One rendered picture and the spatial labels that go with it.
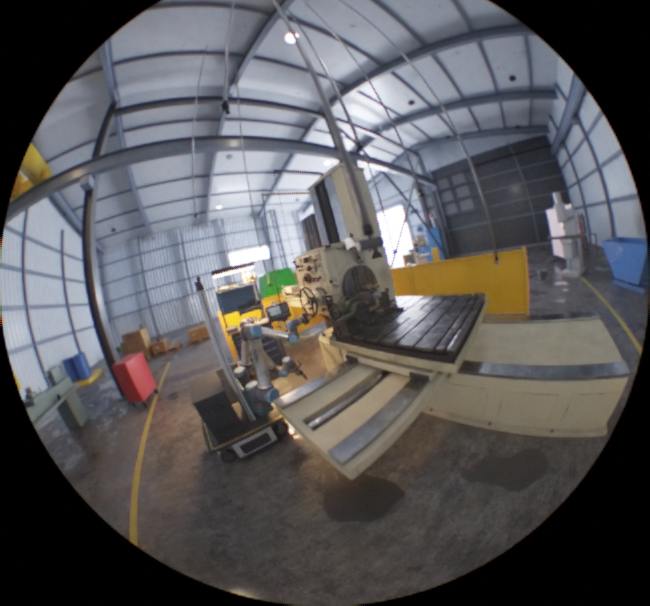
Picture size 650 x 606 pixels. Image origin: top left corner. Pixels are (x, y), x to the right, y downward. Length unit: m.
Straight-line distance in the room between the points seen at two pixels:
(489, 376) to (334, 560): 1.72
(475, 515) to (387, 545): 0.58
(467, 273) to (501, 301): 0.84
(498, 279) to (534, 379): 2.43
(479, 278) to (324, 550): 4.06
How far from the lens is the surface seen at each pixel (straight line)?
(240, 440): 2.18
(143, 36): 7.50
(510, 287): 3.93
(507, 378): 1.80
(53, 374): 5.54
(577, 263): 7.27
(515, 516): 1.85
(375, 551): 1.69
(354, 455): 1.17
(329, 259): 2.31
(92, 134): 10.29
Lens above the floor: 1.68
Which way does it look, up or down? 5 degrees down
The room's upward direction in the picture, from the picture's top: 14 degrees counter-clockwise
